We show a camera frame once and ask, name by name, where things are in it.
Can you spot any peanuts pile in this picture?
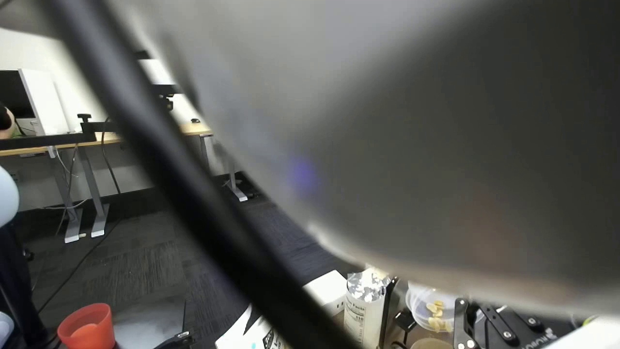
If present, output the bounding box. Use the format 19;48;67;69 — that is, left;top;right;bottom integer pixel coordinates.
423;298;449;323

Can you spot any red plastic bucket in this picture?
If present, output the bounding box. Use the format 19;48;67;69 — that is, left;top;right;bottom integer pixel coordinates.
55;300;117;349

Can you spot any white power strip box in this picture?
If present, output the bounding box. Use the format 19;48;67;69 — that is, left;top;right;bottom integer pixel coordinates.
301;269;350;319

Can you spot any black mounting rail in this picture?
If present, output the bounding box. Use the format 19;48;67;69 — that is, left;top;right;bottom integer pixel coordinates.
0;112;125;150

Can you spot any black computer monitor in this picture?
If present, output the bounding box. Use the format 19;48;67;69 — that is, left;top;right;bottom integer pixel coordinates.
0;63;73;139

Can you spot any white printed snack bag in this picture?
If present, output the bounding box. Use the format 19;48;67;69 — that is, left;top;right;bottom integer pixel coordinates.
212;304;286;349

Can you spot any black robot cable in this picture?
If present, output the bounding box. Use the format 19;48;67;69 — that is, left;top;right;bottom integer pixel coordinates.
36;0;363;349

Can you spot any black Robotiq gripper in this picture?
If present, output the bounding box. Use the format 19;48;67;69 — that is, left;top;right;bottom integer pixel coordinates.
451;296;580;349

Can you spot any wooden office desk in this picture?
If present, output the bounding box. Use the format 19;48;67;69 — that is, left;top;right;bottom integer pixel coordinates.
0;118;216;244

